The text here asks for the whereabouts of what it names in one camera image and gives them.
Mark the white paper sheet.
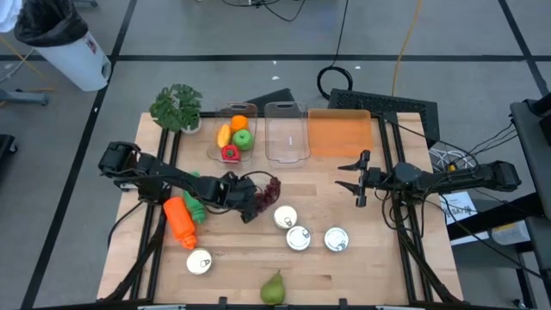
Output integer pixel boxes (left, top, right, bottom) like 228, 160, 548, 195
439, 190, 480, 226

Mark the green apple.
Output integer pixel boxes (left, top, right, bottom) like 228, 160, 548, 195
232, 128, 256, 152

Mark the green plastic bottle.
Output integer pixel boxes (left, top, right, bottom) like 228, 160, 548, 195
182, 171, 208, 226

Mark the orange fruit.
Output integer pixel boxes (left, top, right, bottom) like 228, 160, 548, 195
229, 114, 251, 134

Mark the clear plastic bin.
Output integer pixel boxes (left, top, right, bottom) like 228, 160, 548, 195
263, 101, 313, 170
206, 101, 259, 166

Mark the purple grape bunch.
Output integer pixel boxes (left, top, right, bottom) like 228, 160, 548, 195
254, 176, 282, 214

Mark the dark grey side table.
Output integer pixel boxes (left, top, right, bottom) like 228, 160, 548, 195
509, 91, 551, 310

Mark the black flat panel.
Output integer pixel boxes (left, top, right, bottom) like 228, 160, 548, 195
245, 87, 297, 115

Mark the red bell pepper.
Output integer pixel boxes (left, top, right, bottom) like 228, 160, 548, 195
220, 143, 243, 164

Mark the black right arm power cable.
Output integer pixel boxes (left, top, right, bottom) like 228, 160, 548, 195
368, 109, 480, 168

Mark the yellow toy fruit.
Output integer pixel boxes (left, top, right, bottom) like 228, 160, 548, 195
215, 123, 233, 150

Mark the tin can white red label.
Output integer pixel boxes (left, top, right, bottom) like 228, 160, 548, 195
185, 247, 214, 276

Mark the green pear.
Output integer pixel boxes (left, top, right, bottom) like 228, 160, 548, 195
259, 269, 287, 307

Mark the black left arm base cable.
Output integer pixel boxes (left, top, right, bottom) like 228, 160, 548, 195
106, 198, 146, 250

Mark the black hanging cable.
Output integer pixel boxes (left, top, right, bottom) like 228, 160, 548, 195
316, 0, 355, 101

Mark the grey stand base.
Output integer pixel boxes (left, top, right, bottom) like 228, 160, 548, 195
0, 87, 51, 108

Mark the potted green plant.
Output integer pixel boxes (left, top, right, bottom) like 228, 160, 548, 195
148, 83, 204, 135

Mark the tin can blue pink label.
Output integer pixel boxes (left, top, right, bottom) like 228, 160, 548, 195
273, 204, 300, 231

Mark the black floor cable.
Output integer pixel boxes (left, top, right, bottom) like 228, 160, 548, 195
220, 0, 308, 23

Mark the orange translucent tray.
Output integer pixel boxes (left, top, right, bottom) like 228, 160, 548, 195
306, 108, 375, 159

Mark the tin can green label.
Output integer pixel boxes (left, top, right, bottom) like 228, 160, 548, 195
285, 225, 313, 252
323, 226, 350, 253

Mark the black right camera cable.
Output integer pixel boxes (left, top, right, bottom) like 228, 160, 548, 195
373, 187, 434, 237

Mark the white trash can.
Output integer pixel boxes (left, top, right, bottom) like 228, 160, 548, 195
31, 28, 113, 93

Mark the black trash bag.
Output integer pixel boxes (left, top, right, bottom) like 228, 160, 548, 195
13, 0, 90, 48

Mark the black camera cable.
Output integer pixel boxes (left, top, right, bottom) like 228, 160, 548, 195
238, 170, 282, 184
373, 187, 434, 237

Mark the orange plastic bottle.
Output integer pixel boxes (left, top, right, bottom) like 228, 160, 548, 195
162, 195, 200, 251

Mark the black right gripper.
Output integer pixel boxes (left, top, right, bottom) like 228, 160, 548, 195
333, 148, 396, 209

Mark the black aluminium frame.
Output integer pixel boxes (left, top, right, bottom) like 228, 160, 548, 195
96, 110, 465, 310

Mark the white cloth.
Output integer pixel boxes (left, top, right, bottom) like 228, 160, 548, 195
0, 0, 23, 34

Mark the yellow hanging cable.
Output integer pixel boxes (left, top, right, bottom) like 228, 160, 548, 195
390, 0, 425, 97

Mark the black left camera cable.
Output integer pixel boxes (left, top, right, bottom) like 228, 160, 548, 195
238, 170, 282, 184

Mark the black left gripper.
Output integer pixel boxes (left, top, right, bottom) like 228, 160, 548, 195
209, 170, 274, 225

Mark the white plastic jug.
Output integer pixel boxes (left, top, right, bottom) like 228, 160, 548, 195
490, 220, 532, 247

